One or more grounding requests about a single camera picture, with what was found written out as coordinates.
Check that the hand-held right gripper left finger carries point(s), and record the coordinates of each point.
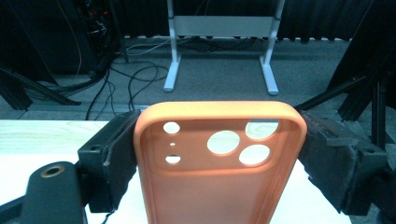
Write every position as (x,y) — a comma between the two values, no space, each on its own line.
(107,174)

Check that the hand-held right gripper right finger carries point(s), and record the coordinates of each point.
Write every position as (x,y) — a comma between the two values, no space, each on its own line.
(339,168)

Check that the orange phone case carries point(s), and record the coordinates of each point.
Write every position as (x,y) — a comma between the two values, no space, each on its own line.
(218,189)

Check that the dark equipment rack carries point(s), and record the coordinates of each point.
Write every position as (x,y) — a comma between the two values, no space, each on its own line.
(96,28)

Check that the black curtain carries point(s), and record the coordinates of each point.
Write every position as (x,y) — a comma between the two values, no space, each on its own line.
(311,18)

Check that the white metal stand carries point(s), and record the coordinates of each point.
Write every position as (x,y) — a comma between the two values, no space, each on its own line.
(222,26)

